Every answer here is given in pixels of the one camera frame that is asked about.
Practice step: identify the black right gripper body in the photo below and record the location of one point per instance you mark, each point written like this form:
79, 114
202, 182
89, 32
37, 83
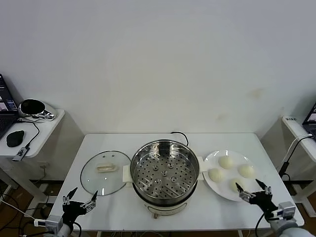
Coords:
261, 200

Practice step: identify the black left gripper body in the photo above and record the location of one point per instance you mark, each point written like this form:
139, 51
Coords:
71, 209

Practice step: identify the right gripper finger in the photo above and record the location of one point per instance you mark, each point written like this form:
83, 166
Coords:
266, 190
243, 194

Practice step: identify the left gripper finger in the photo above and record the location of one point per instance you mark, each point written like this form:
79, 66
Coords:
91, 203
72, 193

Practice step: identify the white steamed baozi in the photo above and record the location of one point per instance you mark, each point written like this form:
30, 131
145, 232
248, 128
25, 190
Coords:
216, 174
225, 162
246, 170
233, 185

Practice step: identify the round glass pot lid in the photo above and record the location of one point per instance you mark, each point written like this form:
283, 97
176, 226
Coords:
98, 180

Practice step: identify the stainless steel steamer basket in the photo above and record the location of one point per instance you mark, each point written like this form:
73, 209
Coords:
153, 177

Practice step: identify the white round plate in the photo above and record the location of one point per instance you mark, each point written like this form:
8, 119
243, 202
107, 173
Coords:
222, 190

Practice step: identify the grey USB hub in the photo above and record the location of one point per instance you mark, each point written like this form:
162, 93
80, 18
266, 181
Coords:
21, 154

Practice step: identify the white side table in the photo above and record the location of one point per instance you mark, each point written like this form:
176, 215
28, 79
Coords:
293, 130
49, 128

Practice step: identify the white electric cooker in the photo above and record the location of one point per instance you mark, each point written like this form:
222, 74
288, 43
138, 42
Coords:
165, 209

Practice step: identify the small printed label sticker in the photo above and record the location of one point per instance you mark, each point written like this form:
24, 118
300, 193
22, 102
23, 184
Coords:
291, 119

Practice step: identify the black computer mouse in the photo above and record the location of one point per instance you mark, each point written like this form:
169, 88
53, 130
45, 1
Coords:
14, 138

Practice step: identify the black open laptop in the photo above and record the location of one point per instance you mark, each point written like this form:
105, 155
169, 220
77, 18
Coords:
311, 116
5, 98

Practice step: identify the shiny chrome headset device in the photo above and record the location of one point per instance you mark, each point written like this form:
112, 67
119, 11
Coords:
29, 107

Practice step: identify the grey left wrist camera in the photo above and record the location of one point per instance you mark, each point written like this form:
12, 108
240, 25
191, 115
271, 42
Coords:
53, 221

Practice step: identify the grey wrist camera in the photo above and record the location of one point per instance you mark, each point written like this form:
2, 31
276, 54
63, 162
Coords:
286, 209
53, 221

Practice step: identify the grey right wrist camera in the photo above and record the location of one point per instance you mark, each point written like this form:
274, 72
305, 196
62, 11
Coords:
286, 209

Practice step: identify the white wall socket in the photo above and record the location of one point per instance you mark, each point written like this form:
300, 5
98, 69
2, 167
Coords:
44, 165

